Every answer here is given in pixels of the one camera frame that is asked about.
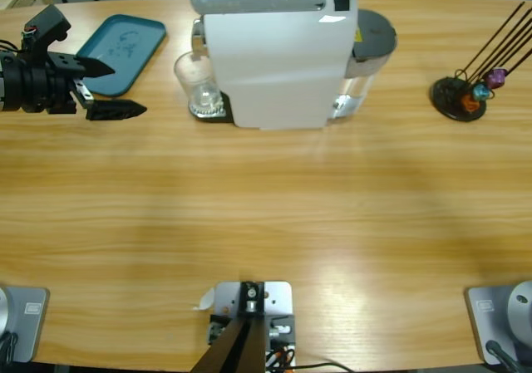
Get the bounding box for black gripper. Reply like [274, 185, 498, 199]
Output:
[3, 51, 149, 121]

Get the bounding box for clear glass cup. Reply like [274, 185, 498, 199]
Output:
[173, 51, 224, 119]

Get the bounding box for white capsule coffee machine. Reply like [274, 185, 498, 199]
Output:
[189, 0, 398, 132]

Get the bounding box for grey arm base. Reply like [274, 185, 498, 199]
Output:
[0, 286, 50, 365]
[464, 280, 532, 366]

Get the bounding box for light blue coffee capsule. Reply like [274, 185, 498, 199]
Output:
[472, 83, 494, 102]

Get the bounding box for purple coffee capsule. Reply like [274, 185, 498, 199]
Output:
[486, 67, 507, 88]

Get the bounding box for teal plastic tray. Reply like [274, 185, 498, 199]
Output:
[75, 13, 168, 98]

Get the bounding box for black capsule holder with rods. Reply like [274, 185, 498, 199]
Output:
[430, 1, 532, 123]

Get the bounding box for white paper tab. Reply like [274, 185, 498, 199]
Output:
[191, 288, 215, 312]

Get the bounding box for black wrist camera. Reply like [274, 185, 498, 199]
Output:
[22, 3, 71, 54]

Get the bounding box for black base cable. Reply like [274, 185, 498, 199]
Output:
[485, 339, 520, 373]
[0, 331, 20, 366]

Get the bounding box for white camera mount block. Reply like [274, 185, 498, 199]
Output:
[207, 281, 297, 368]

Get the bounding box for dark camera post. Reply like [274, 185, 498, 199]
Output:
[190, 281, 267, 373]

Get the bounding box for orange wires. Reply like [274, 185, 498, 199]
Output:
[265, 347, 292, 368]

